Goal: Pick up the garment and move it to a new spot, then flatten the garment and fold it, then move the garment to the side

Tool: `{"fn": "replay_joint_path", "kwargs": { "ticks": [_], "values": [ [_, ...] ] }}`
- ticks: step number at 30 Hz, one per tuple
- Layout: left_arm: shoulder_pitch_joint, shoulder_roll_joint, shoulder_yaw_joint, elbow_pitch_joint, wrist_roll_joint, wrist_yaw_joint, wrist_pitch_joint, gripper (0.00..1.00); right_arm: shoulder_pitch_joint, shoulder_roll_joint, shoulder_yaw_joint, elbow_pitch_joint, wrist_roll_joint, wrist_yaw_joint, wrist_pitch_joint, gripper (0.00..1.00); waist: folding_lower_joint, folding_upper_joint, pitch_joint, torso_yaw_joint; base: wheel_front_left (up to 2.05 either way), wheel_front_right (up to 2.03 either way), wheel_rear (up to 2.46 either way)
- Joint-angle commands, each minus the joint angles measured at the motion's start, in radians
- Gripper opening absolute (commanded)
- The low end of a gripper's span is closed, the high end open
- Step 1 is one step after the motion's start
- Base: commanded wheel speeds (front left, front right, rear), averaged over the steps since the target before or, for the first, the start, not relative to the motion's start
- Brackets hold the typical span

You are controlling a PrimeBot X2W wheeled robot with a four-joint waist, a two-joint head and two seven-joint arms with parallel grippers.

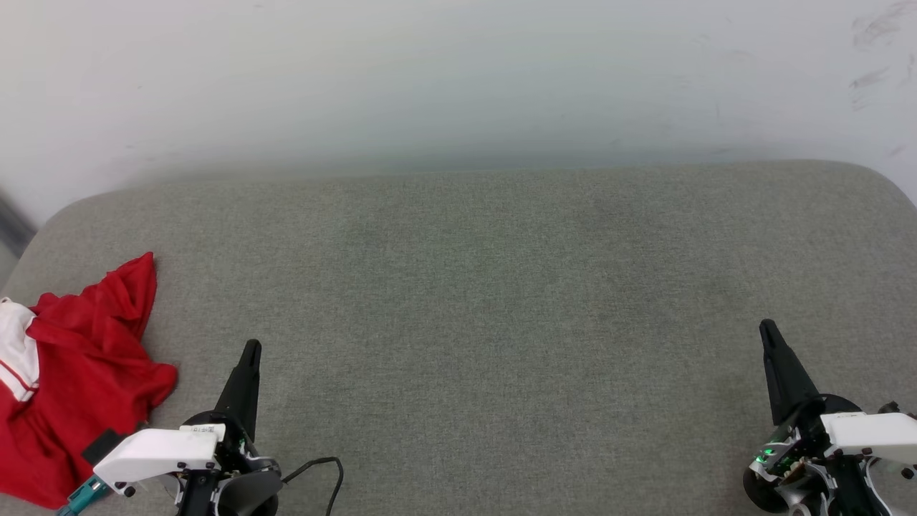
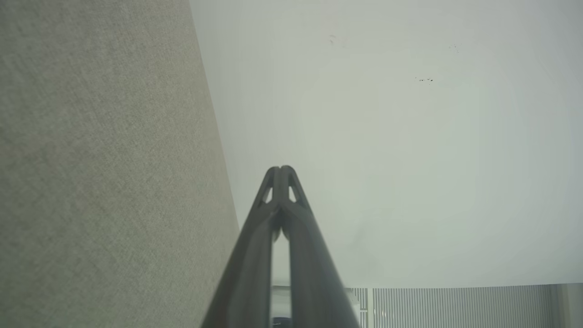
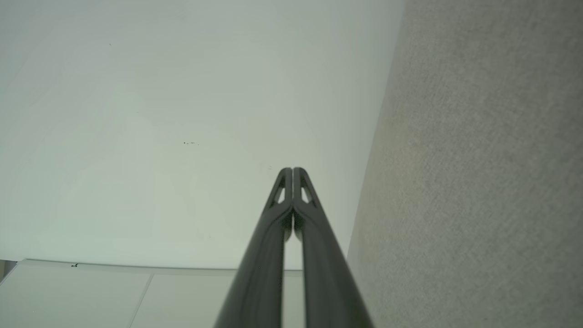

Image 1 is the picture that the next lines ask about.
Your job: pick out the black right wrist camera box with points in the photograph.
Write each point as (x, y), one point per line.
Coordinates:
(892, 409)

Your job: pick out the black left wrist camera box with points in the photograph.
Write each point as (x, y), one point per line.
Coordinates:
(100, 446)

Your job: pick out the grey fabric sofa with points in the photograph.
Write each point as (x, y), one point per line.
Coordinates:
(466, 322)

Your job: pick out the red shirt with white sleeves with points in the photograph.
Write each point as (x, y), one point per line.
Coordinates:
(86, 373)

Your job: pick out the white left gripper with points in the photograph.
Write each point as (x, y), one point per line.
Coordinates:
(161, 451)

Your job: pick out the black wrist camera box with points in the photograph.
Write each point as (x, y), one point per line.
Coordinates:
(892, 409)
(100, 446)

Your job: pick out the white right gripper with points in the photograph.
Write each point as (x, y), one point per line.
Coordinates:
(867, 433)

